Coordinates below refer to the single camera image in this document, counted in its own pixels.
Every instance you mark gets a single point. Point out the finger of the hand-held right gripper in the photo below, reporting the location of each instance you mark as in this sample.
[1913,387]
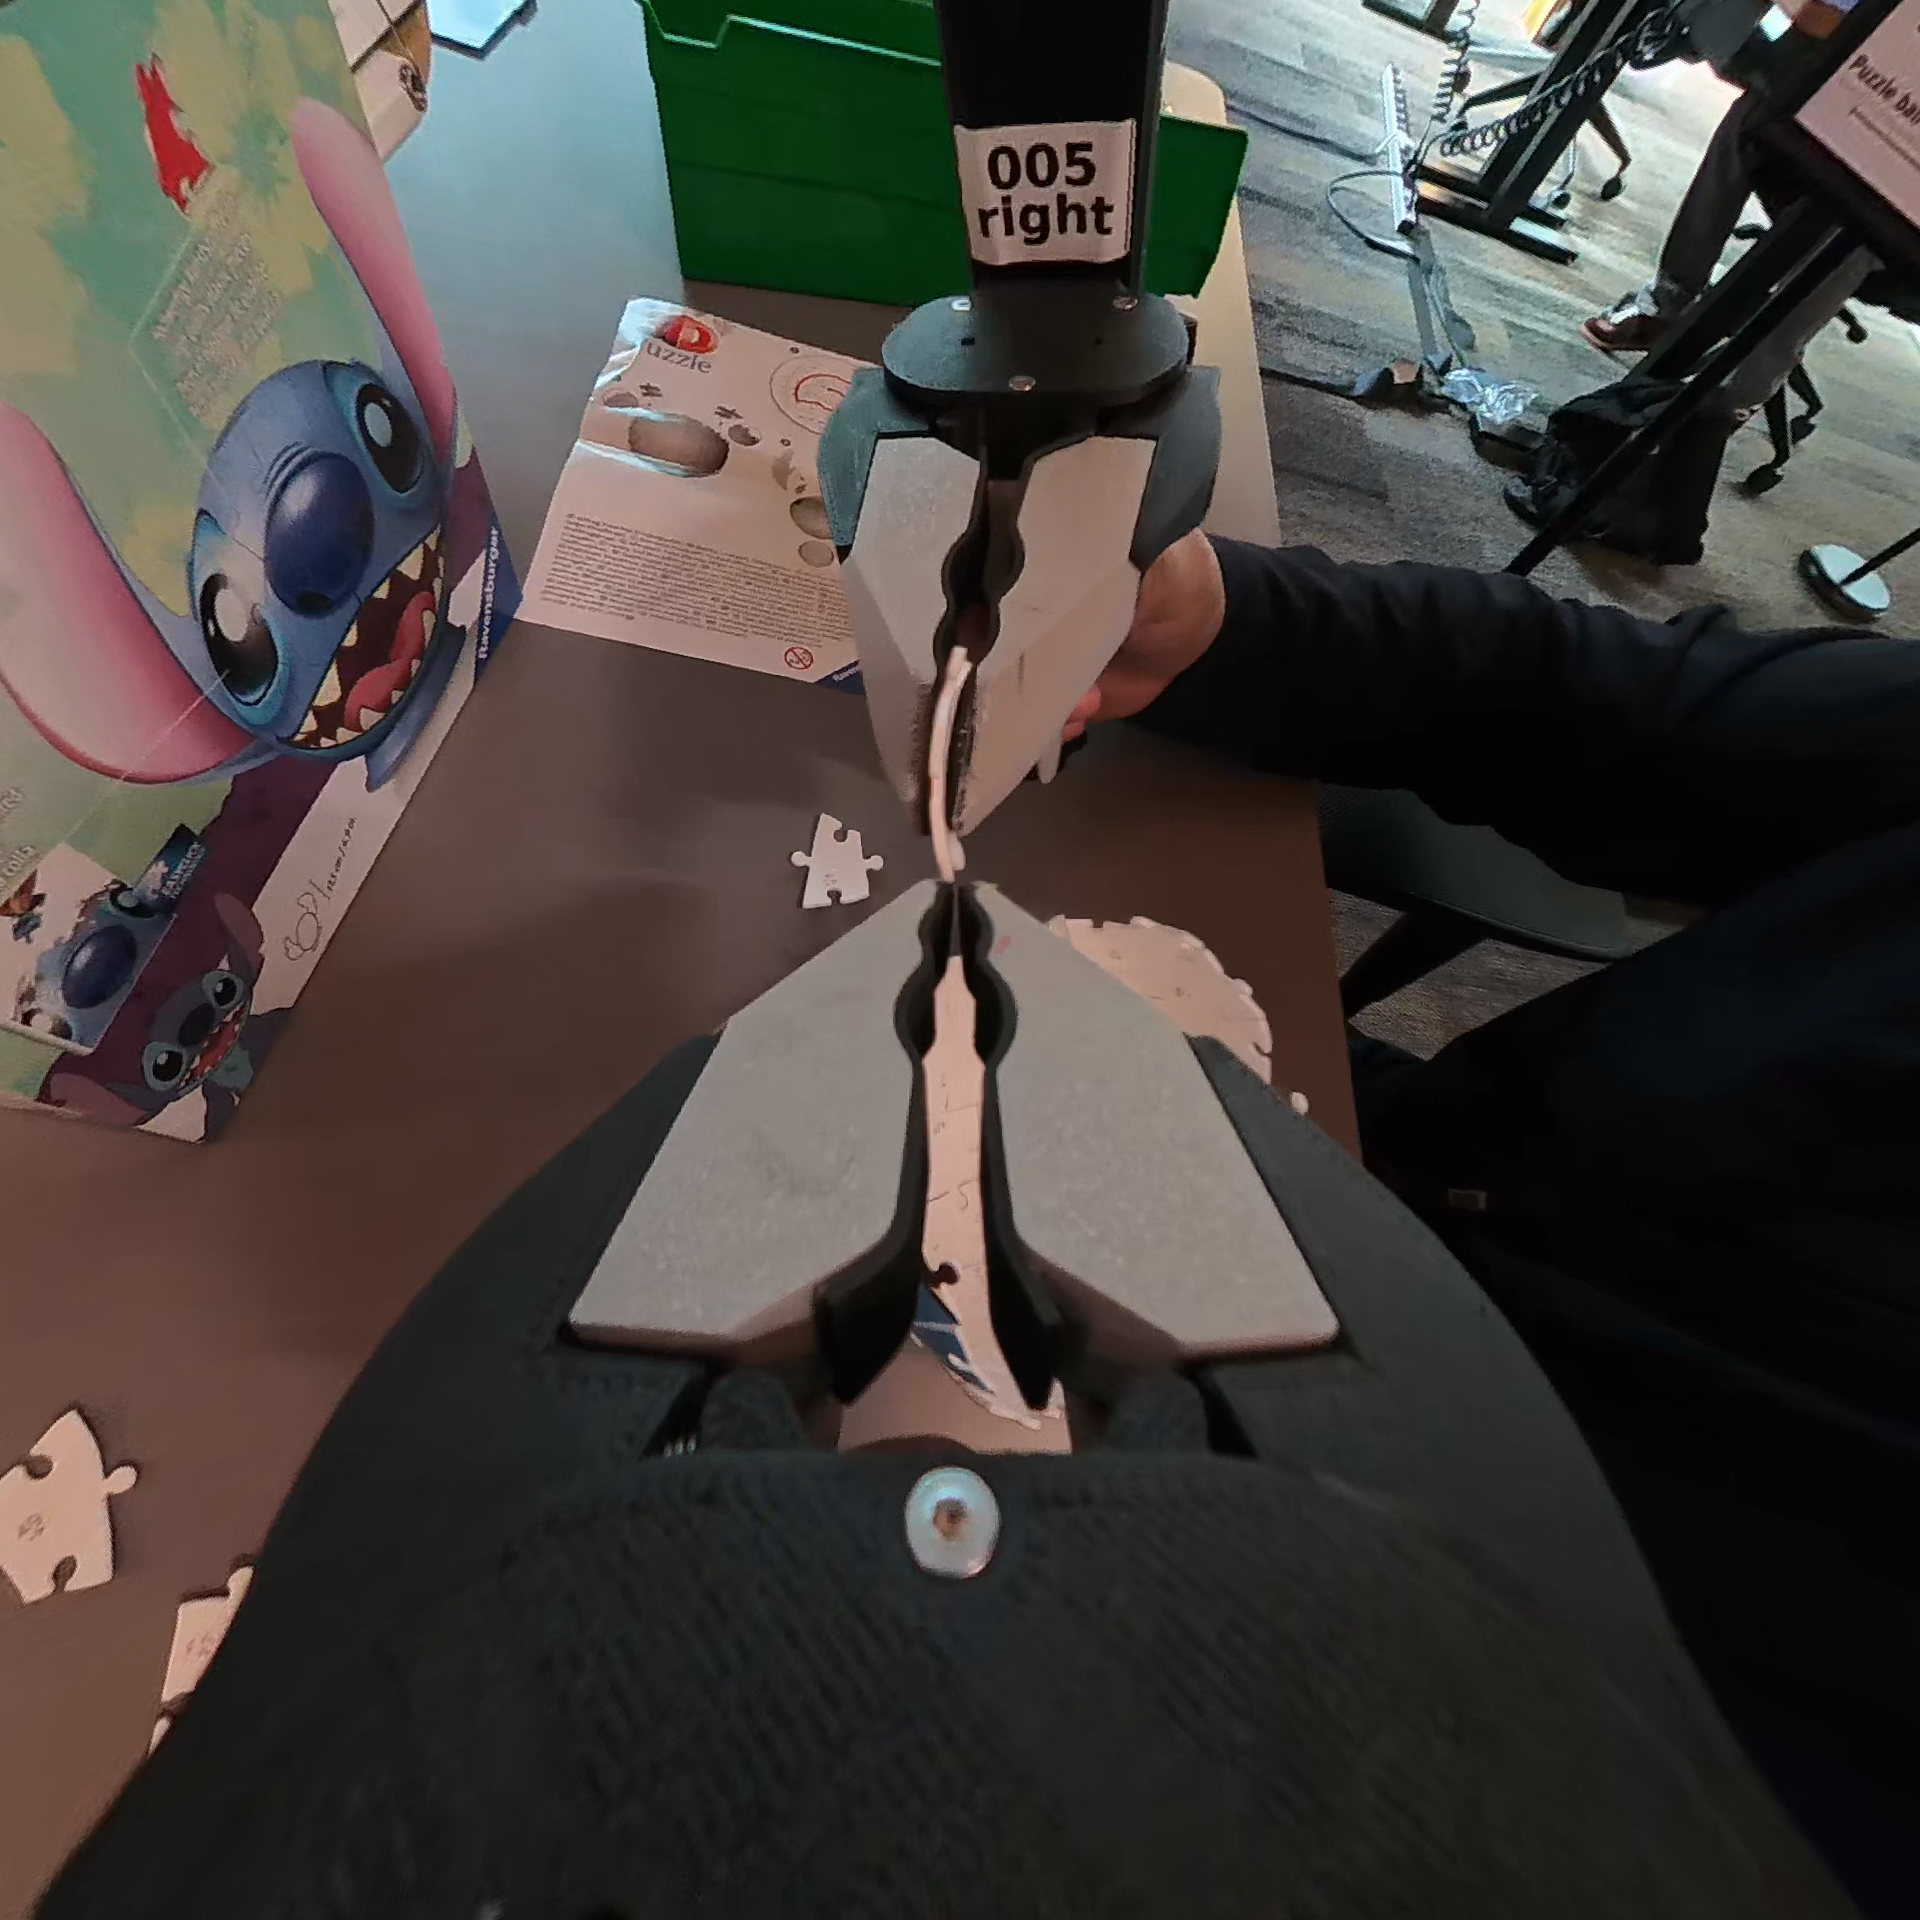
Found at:
[1079,585]
[902,600]

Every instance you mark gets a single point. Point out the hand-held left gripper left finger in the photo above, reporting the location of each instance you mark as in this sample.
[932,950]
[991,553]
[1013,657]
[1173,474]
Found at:
[764,1171]

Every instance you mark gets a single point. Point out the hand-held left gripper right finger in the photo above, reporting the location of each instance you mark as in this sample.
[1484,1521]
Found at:
[1141,1185]

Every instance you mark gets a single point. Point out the partly built puzzle ball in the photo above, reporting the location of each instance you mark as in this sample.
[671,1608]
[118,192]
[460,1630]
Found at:
[1185,974]

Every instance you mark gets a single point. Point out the curved white puzzle piece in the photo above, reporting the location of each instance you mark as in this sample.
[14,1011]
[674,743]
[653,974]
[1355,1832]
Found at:
[834,866]
[950,848]

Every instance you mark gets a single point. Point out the puzzle pieces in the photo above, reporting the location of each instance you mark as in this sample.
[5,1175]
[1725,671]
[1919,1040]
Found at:
[60,1515]

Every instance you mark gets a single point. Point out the person's right forearm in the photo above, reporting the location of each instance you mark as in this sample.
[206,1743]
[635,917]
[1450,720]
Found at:
[1500,690]

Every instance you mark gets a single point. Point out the printed puzzle box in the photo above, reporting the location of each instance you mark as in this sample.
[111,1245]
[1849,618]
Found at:
[226,450]

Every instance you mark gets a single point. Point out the person's right hand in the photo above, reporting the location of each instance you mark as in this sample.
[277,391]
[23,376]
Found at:
[1163,629]

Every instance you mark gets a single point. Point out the white instruction leaflet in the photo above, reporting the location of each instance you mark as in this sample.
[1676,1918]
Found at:
[676,570]

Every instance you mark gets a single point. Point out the green plastic bin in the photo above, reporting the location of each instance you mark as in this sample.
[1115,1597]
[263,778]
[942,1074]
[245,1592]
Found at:
[780,166]

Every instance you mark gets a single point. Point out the grey chair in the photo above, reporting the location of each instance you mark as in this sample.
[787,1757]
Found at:
[1441,885]

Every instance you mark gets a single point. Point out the black bag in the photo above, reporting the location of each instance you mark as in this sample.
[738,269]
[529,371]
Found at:
[1636,464]

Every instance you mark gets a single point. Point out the person's dark clothed body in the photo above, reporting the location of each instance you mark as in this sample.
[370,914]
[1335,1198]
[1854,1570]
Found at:
[1725,1350]

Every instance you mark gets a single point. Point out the black sign stand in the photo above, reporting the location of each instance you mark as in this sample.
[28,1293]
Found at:
[1725,360]

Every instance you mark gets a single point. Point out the beige cardboard box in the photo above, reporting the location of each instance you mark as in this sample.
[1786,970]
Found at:
[383,61]

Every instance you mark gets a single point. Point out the silver round stand base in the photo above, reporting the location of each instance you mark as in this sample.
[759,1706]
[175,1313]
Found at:
[1845,582]

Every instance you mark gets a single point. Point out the white paper sign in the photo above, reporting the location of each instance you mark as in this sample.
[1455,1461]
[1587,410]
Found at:
[1875,89]

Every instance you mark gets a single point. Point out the black desk frame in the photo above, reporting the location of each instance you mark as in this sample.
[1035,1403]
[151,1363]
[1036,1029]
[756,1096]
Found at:
[1531,136]

